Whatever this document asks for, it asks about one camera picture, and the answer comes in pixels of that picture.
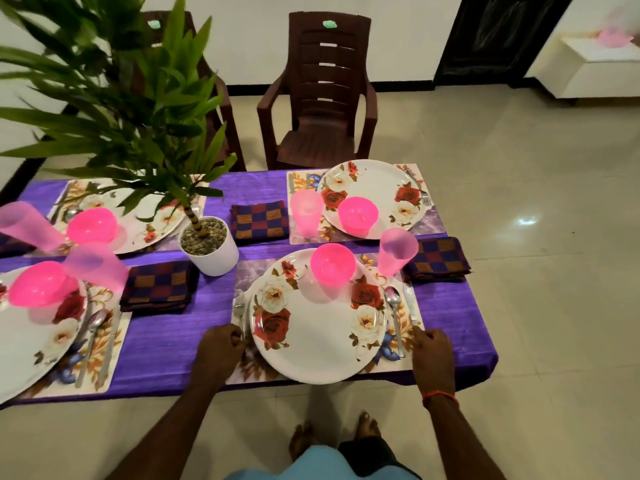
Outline person's left hand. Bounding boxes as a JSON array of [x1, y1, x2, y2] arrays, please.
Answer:
[[189, 323, 247, 393]]

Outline person's right hand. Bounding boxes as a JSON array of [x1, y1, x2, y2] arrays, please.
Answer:
[[409, 327, 459, 402]]

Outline steel fork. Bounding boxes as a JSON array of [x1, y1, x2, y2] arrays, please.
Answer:
[[233, 293, 252, 348]]

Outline steel table knife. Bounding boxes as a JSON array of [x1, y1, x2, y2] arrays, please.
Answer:
[[400, 283, 421, 338]]

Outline steel spoon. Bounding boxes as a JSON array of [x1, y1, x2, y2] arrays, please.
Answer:
[[382, 283, 405, 359]]

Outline checkered purple orange cloth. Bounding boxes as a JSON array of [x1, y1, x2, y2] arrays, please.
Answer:
[[119, 259, 202, 318], [403, 235, 473, 288], [229, 199, 292, 247]]

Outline white floral plate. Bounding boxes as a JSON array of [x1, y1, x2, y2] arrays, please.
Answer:
[[247, 247, 389, 386], [0, 267, 89, 407], [55, 179, 190, 257], [320, 159, 428, 242]]

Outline steel cutlery piece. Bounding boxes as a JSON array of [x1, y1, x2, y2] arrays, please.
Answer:
[[74, 309, 112, 388]]

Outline pink plastic bowl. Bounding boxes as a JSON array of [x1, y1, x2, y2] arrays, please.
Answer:
[[337, 195, 382, 240], [8, 261, 70, 311], [66, 207, 120, 247]]

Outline person's right forearm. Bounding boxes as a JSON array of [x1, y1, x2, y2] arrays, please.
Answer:
[[424, 395, 507, 480]]

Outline person's left forearm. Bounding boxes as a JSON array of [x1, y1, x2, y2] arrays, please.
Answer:
[[106, 379, 227, 480]]

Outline purple tablecloth table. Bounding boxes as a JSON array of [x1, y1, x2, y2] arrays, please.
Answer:
[[0, 169, 500, 408]]

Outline person's right foot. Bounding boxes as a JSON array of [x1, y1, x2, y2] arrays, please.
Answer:
[[355, 411, 384, 442]]

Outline person's foot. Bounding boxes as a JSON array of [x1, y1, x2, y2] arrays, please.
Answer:
[[355, 411, 384, 442], [288, 423, 320, 462]]

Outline person's dark trousers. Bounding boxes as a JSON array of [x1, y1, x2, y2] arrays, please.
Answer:
[[340, 435, 423, 478]]

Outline person's left foot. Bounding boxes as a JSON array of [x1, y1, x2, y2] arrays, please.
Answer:
[[288, 423, 320, 462]]

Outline person's teal t-shirt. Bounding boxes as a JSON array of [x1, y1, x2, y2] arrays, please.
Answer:
[[225, 445, 421, 480]]

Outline red wrist thread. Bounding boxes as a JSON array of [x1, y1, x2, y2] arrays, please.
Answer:
[[420, 389, 461, 409]]

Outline green plant in white pot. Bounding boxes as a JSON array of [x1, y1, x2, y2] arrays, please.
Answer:
[[0, 0, 242, 279]]

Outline brown plastic chair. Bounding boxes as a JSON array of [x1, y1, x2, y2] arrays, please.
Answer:
[[257, 11, 380, 172], [140, 9, 248, 175]]

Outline dark wooden door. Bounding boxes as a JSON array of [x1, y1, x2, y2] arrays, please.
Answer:
[[435, 0, 553, 88]]

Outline white low cabinet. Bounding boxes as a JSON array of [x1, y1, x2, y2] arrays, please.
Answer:
[[558, 33, 640, 102]]

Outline small pink object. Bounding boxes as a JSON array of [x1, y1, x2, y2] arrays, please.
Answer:
[[597, 25, 633, 50]]

